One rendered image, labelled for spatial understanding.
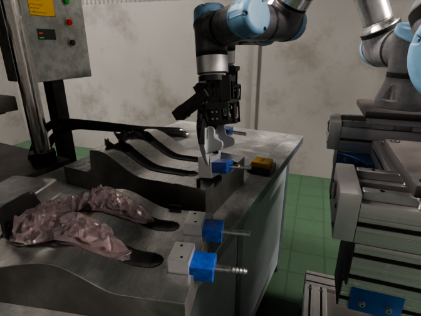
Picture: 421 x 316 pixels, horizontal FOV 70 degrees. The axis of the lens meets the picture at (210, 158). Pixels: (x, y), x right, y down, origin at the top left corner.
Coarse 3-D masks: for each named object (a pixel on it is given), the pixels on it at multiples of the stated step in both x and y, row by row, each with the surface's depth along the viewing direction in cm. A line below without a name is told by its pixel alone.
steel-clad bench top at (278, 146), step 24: (192, 144) 132; (240, 144) 132; (264, 144) 132; (288, 144) 132; (72, 192) 89; (240, 192) 89; (216, 216) 77; (240, 216) 77; (0, 312) 49; (24, 312) 49; (48, 312) 49
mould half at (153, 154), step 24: (144, 144) 93; (168, 144) 99; (72, 168) 91; (96, 168) 86; (120, 168) 82; (144, 168) 84; (192, 168) 84; (144, 192) 80; (168, 192) 76; (192, 192) 73; (216, 192) 77
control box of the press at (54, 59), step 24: (24, 0) 110; (48, 0) 118; (72, 0) 127; (0, 24) 115; (48, 24) 120; (72, 24) 129; (48, 48) 121; (72, 48) 131; (48, 72) 123; (72, 72) 133; (48, 96) 134; (72, 144) 145
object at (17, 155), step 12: (0, 144) 137; (0, 156) 122; (12, 156) 122; (24, 156) 122; (0, 168) 111; (12, 168) 111; (24, 168) 111; (36, 168) 111; (48, 168) 112; (0, 180) 101
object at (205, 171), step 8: (200, 160) 74; (216, 160) 75; (224, 160) 75; (232, 160) 75; (200, 168) 75; (208, 168) 74; (216, 168) 73; (224, 168) 72; (232, 168) 73; (240, 168) 72; (248, 168) 71; (200, 176) 75; (208, 176) 74
